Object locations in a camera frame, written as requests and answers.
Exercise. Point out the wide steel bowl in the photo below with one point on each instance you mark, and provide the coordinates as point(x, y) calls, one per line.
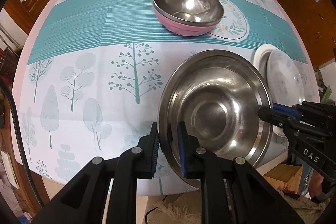
point(218, 113)

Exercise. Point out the wooden shelf cabinet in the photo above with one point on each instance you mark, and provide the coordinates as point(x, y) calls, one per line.
point(302, 3)

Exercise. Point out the floral white plate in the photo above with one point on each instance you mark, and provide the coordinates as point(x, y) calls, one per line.
point(286, 77)

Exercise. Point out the large white plate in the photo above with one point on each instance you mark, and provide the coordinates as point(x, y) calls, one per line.
point(259, 57)

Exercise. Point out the beige shaggy rug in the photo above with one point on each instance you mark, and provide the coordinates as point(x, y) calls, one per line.
point(173, 213)

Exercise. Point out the pink steel bowl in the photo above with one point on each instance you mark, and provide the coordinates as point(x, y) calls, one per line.
point(189, 3)

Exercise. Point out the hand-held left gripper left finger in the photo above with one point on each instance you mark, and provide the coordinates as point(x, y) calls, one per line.
point(155, 153)

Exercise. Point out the brown cardboard box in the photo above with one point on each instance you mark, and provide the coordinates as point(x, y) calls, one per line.
point(283, 178)

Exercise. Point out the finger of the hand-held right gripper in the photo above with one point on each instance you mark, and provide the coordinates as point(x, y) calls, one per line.
point(283, 109)
point(270, 115)

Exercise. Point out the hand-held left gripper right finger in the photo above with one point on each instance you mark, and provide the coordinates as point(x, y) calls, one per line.
point(181, 150)

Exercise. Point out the white flat device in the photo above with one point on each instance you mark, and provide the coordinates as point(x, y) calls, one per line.
point(9, 170)

